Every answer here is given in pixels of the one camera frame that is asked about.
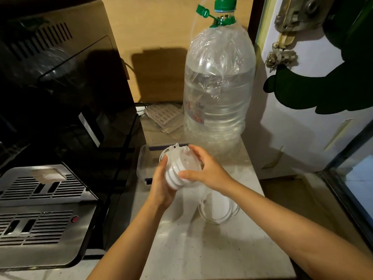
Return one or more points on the stainless steel drip tray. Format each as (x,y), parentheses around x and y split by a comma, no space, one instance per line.
(43,218)

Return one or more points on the person's left thumb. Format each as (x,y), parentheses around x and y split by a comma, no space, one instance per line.
(163,171)

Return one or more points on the yellowish tape strip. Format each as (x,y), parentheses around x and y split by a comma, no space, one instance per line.
(338,135)

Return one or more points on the white door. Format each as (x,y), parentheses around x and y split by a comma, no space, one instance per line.
(291,128)

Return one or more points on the person's right hand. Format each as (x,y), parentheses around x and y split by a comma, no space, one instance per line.
(212,174)

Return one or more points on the person's right thumb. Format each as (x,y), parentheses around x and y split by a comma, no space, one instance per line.
(189,175)

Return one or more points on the dark framed glass door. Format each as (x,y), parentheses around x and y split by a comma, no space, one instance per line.
(352,177)

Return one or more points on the green bottle cap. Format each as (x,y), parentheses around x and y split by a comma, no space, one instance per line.
(225,5)

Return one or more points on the clear rectangular plastic container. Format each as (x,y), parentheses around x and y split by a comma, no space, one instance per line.
(147,163)

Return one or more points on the person's right forearm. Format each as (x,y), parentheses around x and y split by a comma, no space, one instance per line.
(291,233)

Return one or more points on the dark green wall sticker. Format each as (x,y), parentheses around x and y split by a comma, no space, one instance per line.
(335,81)

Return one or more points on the person's left forearm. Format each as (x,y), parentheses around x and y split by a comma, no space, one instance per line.
(131,244)

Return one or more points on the clear plastic cup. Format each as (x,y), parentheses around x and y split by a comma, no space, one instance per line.
(218,205)

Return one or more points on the metal door hasp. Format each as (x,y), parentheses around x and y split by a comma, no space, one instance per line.
(281,56)

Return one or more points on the stack of white plastic lids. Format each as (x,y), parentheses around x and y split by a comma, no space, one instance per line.
(182,163)

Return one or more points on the large clear water bottle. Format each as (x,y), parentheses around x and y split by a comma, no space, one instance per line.
(218,93)

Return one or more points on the person's left hand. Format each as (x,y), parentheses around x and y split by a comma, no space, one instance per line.
(158,191)

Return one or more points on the metal door latch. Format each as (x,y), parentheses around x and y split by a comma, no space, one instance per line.
(300,11)

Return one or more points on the black coffee machine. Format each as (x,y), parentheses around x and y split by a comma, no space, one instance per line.
(64,93)

